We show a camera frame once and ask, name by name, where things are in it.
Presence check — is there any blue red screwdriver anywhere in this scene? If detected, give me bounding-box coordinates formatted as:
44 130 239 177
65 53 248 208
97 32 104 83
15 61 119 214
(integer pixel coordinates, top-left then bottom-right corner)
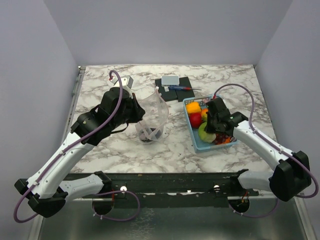
168 85 201 91

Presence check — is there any red apple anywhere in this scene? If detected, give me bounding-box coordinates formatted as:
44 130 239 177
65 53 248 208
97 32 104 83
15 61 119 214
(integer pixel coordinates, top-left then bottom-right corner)
189 112 203 129

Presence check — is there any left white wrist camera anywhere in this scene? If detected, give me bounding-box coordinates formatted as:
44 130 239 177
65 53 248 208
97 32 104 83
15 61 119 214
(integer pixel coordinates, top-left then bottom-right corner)
109 75 134 98

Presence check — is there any aluminium side rail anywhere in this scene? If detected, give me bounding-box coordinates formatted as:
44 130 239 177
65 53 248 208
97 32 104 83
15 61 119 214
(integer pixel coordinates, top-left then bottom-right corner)
60 65 86 144

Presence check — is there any purple grape bunch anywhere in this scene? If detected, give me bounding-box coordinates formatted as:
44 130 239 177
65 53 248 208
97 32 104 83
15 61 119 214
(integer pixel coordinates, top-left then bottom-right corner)
213 133 230 145

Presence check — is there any purple cable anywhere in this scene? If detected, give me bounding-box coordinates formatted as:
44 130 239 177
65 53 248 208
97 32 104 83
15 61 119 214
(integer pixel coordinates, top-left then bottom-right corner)
13 70 141 223
212 83 319 218

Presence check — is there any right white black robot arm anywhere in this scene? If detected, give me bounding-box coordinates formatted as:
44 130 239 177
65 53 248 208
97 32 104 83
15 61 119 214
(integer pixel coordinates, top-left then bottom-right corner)
206 97 312 202

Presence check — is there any black mounting rail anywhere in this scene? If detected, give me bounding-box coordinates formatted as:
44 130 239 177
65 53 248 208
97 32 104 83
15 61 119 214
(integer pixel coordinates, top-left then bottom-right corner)
65 172 261 209

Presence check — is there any blue plastic basket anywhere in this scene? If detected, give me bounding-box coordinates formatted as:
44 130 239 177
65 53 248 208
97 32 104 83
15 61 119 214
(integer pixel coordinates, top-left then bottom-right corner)
182 94 239 153

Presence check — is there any green cabbage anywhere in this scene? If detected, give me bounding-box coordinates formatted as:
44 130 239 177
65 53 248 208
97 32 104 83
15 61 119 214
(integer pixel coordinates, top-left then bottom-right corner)
198 122 216 144

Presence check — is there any yellow bell pepper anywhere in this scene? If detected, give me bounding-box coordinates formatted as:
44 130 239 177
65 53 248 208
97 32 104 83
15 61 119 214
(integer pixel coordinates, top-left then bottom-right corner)
185 101 202 116

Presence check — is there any purple eggplant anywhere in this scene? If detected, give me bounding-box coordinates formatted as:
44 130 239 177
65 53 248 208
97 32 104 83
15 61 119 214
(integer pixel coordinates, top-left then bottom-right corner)
138 127 162 143

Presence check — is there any small grey white box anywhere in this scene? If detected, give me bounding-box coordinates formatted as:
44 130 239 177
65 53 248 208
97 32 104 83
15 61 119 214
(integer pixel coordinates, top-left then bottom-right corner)
161 75 180 86

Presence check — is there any green leafy vegetable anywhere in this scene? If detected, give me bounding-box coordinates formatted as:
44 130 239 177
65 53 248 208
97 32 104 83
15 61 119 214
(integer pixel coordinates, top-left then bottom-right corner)
201 109 208 122

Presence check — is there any clear pink zip top bag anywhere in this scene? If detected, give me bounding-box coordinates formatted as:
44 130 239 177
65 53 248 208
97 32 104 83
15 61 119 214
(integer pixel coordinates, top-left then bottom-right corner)
135 87 169 142

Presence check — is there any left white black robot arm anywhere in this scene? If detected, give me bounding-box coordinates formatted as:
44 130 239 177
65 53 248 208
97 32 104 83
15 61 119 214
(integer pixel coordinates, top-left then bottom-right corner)
14 87 146 218

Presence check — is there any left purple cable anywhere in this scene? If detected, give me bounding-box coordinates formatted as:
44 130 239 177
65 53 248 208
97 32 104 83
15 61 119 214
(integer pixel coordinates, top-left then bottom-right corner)
13 70 141 223

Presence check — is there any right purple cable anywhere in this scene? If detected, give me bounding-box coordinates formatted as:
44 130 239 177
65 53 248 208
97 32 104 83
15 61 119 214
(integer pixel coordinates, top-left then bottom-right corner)
212 83 319 218

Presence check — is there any black flat box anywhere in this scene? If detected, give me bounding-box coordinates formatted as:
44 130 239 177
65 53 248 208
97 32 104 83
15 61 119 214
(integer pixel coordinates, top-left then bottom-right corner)
154 78 178 102
176 76 195 102

